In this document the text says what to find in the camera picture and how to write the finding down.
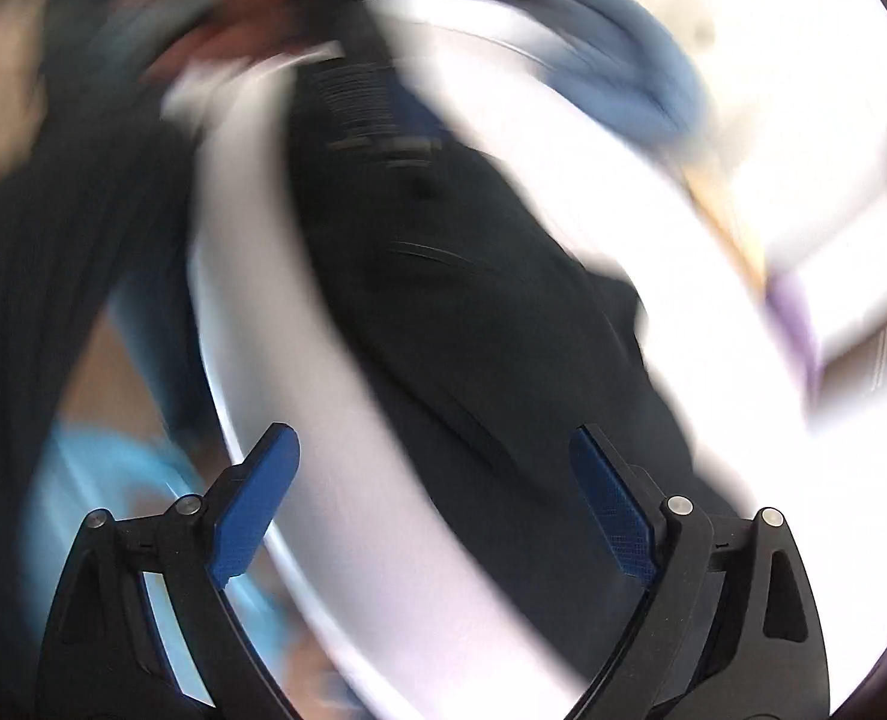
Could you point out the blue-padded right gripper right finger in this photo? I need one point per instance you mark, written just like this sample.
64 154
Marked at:
658 540

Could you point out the purple cushion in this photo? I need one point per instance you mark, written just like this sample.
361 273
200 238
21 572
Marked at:
788 304

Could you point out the white bed sheet mattress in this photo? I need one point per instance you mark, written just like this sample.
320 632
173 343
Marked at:
411 620

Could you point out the blue folded duvet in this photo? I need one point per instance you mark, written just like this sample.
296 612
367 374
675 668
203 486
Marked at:
618 64

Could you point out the yellow cushion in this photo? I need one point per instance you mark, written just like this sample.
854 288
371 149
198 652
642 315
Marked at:
711 200

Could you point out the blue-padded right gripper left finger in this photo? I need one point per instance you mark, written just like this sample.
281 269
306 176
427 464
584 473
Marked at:
220 531

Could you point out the black jeans pants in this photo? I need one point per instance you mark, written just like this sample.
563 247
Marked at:
486 344

